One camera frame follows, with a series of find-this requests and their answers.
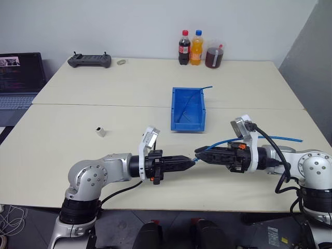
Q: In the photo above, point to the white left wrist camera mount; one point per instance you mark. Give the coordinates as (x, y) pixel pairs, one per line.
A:
(147, 138)

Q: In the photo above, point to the orange soda bottle blue cap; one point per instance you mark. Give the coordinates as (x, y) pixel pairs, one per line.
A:
(196, 50)

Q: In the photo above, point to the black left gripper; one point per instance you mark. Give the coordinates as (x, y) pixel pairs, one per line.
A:
(155, 166)

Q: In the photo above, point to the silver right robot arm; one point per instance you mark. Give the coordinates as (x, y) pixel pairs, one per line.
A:
(313, 168)

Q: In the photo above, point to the small clear tape roll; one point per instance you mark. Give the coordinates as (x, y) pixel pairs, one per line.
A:
(121, 62)

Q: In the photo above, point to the open grey laptop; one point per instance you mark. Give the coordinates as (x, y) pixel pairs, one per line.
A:
(18, 83)

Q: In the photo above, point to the dark rounded shape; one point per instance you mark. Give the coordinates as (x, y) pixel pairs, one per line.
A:
(149, 236)
(207, 234)

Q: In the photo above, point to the grey remote controller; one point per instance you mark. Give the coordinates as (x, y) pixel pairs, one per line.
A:
(89, 61)

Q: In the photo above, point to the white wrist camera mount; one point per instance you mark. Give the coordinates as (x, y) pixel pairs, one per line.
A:
(147, 138)
(252, 153)

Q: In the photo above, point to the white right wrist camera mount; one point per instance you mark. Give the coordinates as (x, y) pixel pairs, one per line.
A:
(252, 153)

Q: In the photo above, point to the black box on floor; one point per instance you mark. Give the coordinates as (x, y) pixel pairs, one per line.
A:
(275, 230)

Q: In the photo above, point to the cola bottle red cap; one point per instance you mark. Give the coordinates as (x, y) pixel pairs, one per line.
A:
(184, 49)

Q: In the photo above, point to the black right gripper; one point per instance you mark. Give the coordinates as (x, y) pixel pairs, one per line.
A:
(238, 158)

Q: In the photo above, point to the jar of dark liquid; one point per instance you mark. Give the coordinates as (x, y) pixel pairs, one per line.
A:
(214, 57)

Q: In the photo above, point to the blue plastic bin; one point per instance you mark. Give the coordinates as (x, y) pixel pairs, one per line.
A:
(188, 125)

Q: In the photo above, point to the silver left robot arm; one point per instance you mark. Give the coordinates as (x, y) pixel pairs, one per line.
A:
(88, 179)

